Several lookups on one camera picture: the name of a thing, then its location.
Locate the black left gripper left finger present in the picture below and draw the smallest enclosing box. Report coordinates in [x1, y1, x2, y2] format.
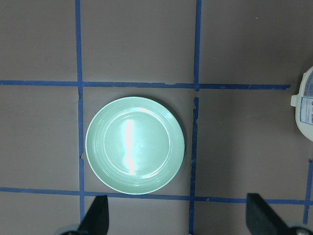
[77, 195, 109, 235]

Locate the light green plate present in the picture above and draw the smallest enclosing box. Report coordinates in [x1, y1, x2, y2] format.
[85, 96, 185, 195]

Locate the white rice cooker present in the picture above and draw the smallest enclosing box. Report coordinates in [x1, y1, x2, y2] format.
[291, 67, 313, 141]

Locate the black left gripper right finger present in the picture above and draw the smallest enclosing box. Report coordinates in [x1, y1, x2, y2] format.
[246, 193, 295, 235]

